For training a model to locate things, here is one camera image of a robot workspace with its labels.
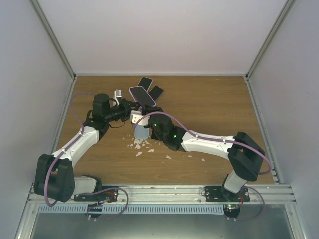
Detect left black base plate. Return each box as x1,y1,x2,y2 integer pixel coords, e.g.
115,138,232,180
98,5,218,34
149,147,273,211
73,186,118,203

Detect aluminium rail frame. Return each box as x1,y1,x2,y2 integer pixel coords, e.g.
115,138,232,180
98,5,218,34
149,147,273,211
27,183,297,204

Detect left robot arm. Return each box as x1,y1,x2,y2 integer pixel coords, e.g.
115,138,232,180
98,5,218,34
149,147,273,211
34,94,140,207

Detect phone in white case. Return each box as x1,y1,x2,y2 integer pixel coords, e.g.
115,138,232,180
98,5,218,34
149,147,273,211
137,77,153,91

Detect phone in grey case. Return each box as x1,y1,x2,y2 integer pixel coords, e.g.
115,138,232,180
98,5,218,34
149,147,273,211
149,86,164,101

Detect black smartphone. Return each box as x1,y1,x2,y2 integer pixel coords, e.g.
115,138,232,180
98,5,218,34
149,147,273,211
151,130,161,141

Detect light blue phone case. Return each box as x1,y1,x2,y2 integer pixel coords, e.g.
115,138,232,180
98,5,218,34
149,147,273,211
134,125,149,140

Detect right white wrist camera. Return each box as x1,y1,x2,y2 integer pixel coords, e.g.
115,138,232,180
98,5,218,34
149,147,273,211
130,110,150,126

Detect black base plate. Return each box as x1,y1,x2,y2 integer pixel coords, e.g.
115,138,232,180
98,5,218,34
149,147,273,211
73,186,118,203
201,186,250,203

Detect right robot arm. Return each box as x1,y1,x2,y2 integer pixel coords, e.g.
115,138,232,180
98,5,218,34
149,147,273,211
142,106,267,202

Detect phone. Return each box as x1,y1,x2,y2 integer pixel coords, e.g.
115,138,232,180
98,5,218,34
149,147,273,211
137,77,153,91
129,86,156,107
149,86,164,101

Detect grey slotted cable duct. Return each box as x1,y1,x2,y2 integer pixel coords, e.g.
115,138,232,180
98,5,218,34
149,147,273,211
38,204,224,215

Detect white debris pile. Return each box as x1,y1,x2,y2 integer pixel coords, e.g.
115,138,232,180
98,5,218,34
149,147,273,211
127,136,155,157

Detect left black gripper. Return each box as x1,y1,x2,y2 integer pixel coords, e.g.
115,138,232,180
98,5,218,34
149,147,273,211
105,99,142,123

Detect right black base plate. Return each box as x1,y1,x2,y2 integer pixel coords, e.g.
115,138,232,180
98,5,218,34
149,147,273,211
201,186,250,203

